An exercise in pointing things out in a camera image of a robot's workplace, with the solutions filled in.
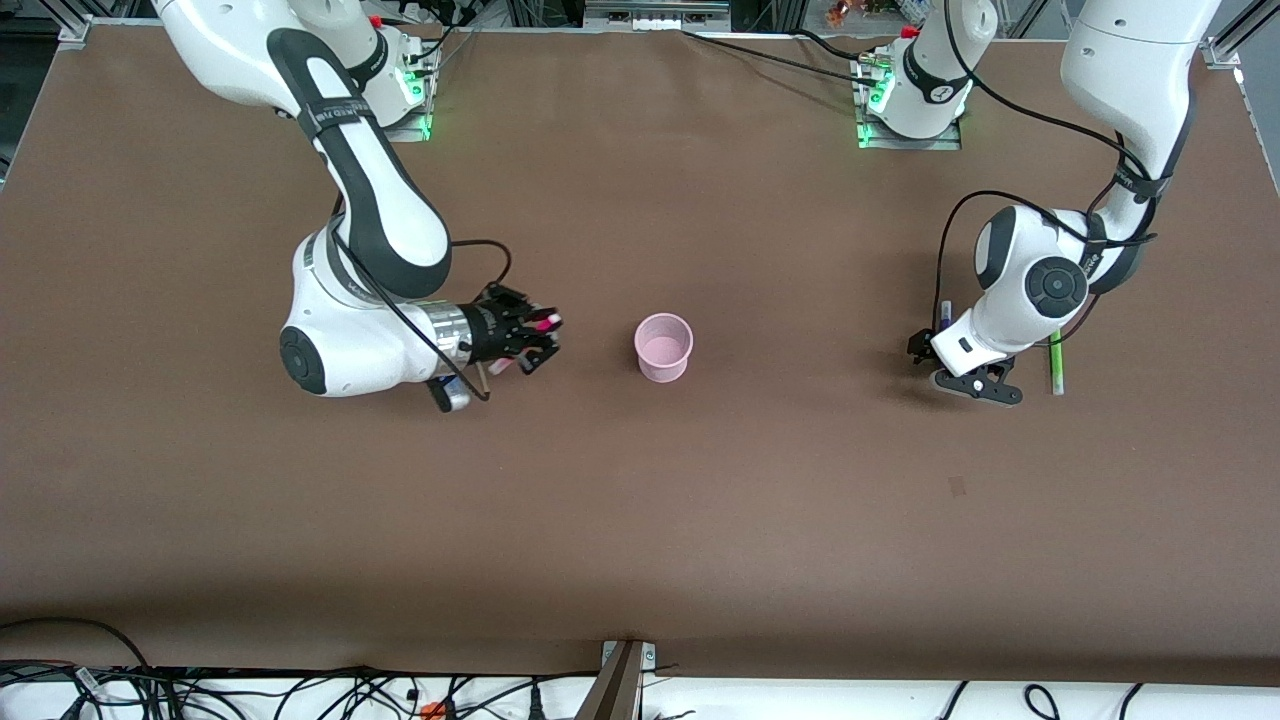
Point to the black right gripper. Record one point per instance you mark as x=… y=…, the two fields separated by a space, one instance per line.
x=492 y=332

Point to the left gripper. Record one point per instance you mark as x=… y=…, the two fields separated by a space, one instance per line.
x=919 y=345

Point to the pink marker pen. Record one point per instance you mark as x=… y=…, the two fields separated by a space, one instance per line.
x=548 y=323

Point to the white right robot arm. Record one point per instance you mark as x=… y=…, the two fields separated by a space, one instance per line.
x=380 y=200

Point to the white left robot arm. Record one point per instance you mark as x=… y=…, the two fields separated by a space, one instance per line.
x=1130 y=60

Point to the pink plastic cup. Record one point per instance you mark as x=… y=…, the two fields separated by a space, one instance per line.
x=663 y=350

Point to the green marker pen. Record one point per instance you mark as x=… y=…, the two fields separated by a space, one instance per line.
x=1056 y=368

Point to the grey metal device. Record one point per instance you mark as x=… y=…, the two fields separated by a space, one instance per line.
x=655 y=14

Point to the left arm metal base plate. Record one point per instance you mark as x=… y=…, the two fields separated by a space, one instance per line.
x=910 y=143

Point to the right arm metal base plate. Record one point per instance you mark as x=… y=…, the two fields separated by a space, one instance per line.
x=420 y=128

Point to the metal camera post bracket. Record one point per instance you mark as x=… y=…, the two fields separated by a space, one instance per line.
x=615 y=685

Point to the aluminium frame corner bracket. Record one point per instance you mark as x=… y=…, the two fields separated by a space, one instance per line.
x=1222 y=52
x=75 y=32

